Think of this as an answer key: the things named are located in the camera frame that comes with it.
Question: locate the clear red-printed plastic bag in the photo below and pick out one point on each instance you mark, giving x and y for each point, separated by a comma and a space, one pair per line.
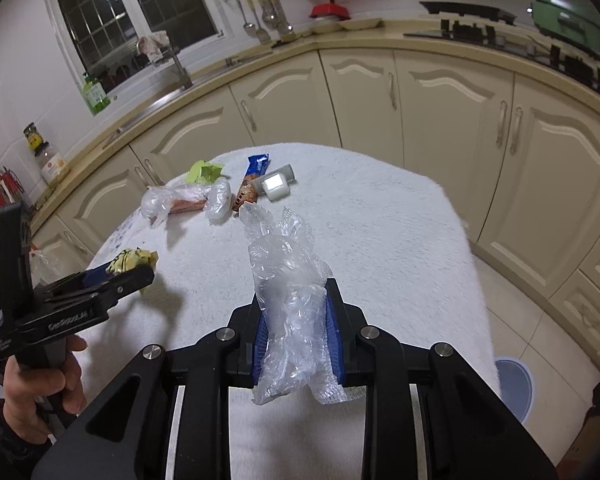
42, 262

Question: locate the steel spatula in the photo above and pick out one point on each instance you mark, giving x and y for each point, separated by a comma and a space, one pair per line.
262, 34

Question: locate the green dish soap bottle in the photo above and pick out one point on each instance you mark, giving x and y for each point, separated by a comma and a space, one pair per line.
96, 95

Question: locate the steel ladle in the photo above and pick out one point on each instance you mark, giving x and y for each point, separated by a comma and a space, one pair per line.
247, 25

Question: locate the clear wrapper with pink sausage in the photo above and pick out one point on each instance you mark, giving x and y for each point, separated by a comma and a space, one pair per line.
180, 204

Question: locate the window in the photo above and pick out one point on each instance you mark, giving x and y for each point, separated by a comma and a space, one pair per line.
130, 0

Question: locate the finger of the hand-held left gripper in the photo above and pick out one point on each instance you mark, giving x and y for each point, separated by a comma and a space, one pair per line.
130, 287
97, 272

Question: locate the black gas stove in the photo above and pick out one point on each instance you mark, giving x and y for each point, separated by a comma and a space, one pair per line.
480, 32

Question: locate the yellow label jar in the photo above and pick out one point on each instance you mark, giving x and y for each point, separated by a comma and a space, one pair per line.
34, 139

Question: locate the grey foil wrapper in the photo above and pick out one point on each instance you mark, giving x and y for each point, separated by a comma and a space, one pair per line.
286, 172

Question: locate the green wrapper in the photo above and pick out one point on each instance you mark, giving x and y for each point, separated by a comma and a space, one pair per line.
202, 172

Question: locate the cream kitchen cabinets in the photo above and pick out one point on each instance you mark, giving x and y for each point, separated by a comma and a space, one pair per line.
455, 125

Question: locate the steel faucet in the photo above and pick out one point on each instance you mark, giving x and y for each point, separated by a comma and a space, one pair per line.
180, 67

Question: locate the crumpled clear plastic wrap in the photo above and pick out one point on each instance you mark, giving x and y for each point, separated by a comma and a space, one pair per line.
217, 200

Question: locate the red pot lid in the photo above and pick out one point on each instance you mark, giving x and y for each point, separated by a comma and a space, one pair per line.
330, 10

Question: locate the yellow snack wrapper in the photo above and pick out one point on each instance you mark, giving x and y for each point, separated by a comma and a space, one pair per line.
130, 259

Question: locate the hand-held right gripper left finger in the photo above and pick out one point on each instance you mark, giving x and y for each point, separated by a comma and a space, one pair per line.
260, 345

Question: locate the person's left forearm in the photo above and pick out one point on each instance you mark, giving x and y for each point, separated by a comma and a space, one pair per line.
5, 450

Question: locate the steel spoon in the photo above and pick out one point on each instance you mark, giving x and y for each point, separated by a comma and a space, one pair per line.
269, 10

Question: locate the clear jar orange label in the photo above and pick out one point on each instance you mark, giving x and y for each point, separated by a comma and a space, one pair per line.
54, 165

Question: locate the steel skimmer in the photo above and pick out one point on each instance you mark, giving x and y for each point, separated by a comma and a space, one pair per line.
286, 27

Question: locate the person's left hand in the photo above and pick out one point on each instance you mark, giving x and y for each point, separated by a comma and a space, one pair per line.
30, 390

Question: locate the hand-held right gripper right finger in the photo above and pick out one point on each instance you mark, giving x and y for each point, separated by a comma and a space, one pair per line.
336, 330

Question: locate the steel sink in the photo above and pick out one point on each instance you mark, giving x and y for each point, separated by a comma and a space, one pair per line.
145, 112

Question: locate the pink white cloth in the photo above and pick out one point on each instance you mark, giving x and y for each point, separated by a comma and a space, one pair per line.
154, 44

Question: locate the brown cardboard box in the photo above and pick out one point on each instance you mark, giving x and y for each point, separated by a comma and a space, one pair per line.
597, 430

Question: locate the blue brown snack wrapper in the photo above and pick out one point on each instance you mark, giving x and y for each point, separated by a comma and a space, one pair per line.
252, 165

